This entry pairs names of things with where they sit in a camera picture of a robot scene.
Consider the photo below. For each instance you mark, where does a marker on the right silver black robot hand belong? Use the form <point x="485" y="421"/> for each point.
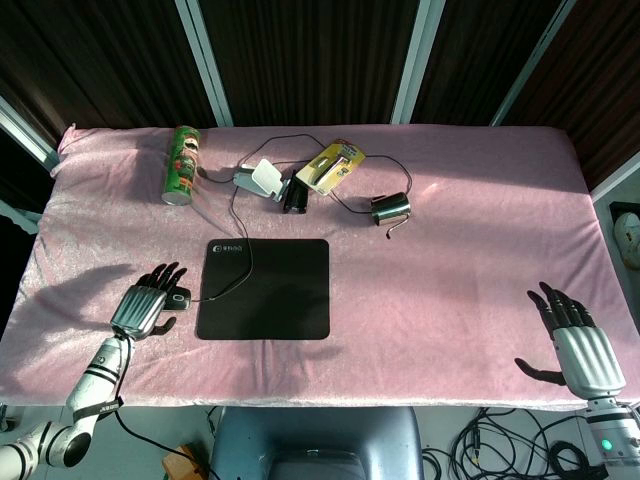
<point x="582" y="345"/>

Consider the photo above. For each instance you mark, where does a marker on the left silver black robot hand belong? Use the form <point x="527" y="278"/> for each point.
<point x="138" y="307"/>

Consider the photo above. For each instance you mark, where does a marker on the black computer mouse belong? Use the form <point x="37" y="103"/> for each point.
<point x="178" y="298"/>

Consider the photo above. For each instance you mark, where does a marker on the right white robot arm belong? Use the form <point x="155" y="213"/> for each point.
<point x="611" y="432"/>

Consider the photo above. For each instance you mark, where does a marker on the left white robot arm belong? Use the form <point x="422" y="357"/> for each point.
<point x="80" y="400"/>

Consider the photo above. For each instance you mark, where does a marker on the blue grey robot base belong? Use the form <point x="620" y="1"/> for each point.
<point x="315" y="445"/>

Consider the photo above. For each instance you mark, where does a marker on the black mouse pad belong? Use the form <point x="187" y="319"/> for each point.
<point x="264" y="288"/>

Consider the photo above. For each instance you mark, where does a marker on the white round object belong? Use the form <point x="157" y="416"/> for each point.
<point x="628" y="235"/>

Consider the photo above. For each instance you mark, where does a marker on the green chips can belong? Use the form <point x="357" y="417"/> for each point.
<point x="182" y="166"/>

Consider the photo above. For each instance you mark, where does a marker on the brown wooden block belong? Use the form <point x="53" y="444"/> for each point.
<point x="179" y="464"/>

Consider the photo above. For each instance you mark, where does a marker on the white folding phone stand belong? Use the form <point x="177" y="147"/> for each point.
<point x="260" y="179"/>

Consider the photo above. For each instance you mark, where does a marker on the pink velvet table cloth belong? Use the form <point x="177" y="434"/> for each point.
<point x="350" y="280"/>

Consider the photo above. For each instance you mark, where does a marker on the stainless steel cup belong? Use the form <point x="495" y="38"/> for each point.
<point x="391" y="208"/>

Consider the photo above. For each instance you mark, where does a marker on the yellow blister pack tool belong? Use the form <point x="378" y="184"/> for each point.
<point x="331" y="166"/>

